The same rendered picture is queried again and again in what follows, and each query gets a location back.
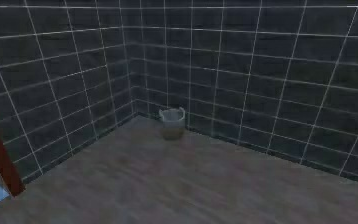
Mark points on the red-brown door frame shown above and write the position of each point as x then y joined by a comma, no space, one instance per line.
2,156

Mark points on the grey bin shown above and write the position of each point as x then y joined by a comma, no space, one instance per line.
172,122

